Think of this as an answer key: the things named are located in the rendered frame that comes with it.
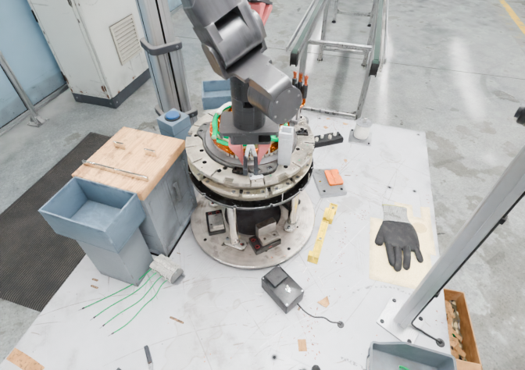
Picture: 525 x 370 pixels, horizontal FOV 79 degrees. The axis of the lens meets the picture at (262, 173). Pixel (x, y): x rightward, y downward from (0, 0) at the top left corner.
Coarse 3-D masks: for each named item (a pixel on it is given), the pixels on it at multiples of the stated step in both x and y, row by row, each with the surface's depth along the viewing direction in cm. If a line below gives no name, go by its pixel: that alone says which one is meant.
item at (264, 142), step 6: (234, 138) 54; (240, 138) 54; (246, 138) 54; (252, 138) 54; (258, 138) 54; (264, 138) 56; (270, 138) 56; (234, 144) 55; (240, 144) 55; (258, 144) 61; (264, 144) 55; (270, 144) 56; (258, 150) 61; (264, 150) 57; (258, 156) 59; (258, 162) 61
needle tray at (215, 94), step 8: (208, 80) 105; (216, 80) 106; (224, 80) 106; (208, 88) 107; (216, 88) 108; (224, 88) 108; (208, 96) 106; (216, 96) 98; (224, 96) 98; (208, 104) 99; (216, 104) 100
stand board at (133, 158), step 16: (128, 128) 87; (112, 144) 82; (128, 144) 82; (144, 144) 82; (160, 144) 82; (176, 144) 82; (96, 160) 77; (112, 160) 77; (128, 160) 77; (144, 160) 77; (160, 160) 77; (80, 176) 73; (96, 176) 73; (112, 176) 73; (160, 176) 76; (144, 192) 71
